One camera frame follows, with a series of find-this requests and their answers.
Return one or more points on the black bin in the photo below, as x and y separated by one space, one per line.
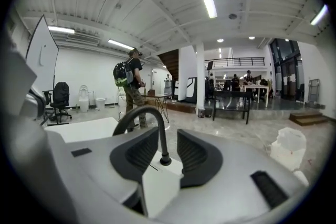
208 112

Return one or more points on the white table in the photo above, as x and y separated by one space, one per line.
257 87

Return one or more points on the grey mesh bin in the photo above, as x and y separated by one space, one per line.
201 112

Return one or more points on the dark wooden staircase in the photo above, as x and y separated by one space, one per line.
169 63

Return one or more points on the white panel with black edge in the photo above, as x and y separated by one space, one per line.
42 60

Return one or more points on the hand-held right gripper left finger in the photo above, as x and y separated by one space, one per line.
105 165

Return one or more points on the black curved faucet spout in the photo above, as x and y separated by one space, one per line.
163 139

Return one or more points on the black mezzanine railing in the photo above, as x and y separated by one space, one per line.
236 59

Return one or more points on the black office chair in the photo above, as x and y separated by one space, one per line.
61 94

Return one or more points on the wooden steps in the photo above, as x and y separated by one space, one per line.
307 116

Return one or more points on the round smoke detector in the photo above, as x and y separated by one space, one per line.
232 16

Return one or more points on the folded metal trolley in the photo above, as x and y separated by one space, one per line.
314 91

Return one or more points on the black bench table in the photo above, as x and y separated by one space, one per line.
231 93

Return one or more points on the white waste bin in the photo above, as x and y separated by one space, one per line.
100 103

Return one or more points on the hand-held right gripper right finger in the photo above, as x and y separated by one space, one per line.
236 178

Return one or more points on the white toilet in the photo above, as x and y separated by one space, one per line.
84 102

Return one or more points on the white square pillar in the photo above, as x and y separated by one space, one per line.
200 73

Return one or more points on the white cabin with black trim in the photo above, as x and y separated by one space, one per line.
187 89

